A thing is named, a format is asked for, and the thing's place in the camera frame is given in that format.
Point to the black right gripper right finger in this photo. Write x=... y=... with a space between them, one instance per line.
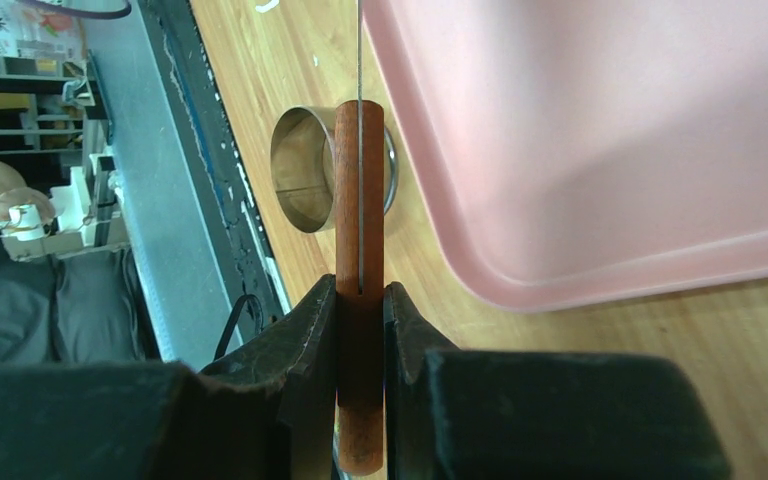
x=478 y=414

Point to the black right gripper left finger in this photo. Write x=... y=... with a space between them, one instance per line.
x=263 y=411

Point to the metal dough scraper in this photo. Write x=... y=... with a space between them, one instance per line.
x=360 y=444

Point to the pink rectangular tray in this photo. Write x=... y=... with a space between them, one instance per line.
x=575 y=152

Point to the small white dough sliver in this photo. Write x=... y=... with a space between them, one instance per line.
x=267 y=6

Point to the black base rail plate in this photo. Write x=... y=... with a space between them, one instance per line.
x=241 y=292

